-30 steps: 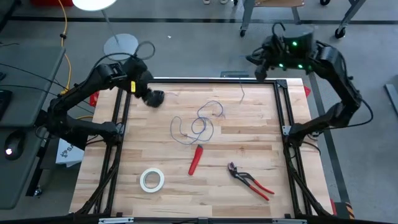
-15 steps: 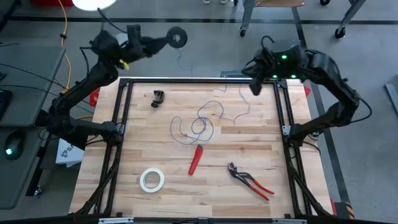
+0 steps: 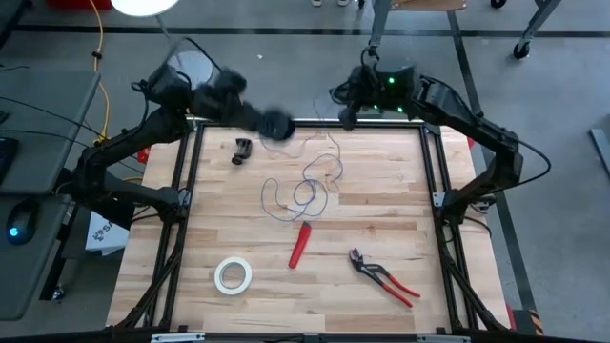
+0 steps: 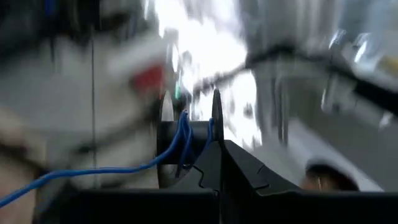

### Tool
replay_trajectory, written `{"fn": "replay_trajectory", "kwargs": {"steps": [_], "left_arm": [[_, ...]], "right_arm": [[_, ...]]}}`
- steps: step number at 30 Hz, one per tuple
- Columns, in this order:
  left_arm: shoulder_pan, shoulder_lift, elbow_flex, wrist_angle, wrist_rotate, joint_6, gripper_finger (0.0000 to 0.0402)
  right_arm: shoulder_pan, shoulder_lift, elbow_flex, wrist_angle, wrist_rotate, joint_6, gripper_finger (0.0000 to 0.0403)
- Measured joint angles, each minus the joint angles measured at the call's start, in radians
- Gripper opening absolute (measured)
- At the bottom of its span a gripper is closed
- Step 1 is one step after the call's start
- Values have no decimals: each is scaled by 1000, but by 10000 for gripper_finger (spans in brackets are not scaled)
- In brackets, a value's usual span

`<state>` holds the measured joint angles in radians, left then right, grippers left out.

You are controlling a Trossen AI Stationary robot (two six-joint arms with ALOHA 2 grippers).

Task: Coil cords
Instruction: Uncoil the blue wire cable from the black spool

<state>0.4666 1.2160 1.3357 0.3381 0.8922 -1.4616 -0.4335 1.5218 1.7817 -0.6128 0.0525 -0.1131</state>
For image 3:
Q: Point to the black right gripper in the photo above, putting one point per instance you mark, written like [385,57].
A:
[362,90]

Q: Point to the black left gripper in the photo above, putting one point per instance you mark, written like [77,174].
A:
[229,100]

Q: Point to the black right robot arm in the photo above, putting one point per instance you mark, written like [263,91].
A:
[476,128]

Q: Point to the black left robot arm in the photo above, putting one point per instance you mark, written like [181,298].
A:
[133,190]

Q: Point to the black screw clamp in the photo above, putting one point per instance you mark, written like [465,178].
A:
[242,148]

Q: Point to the person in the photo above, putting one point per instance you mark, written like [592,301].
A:
[317,2]

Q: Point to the wooden wheeled workbench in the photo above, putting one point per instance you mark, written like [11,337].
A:
[429,4]

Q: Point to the white floor lamp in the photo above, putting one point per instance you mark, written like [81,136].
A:
[143,6]

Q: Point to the red utility knife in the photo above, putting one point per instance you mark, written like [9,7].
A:
[299,248]

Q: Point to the white tape roll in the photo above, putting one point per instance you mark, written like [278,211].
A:
[217,276]

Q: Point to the white printed box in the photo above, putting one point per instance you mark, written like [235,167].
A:
[107,236]

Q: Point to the grey desk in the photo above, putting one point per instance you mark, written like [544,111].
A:
[28,276]
[47,143]

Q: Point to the black computer keyboard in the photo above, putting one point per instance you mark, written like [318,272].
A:
[7,159]

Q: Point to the black computer mouse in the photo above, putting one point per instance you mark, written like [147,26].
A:
[21,221]

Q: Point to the yellow black striped block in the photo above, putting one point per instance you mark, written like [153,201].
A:
[534,321]

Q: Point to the red frame clamp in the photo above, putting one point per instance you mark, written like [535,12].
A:
[144,155]
[471,143]

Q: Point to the silver aluminium bracket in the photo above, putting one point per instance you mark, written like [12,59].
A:
[439,199]
[185,197]

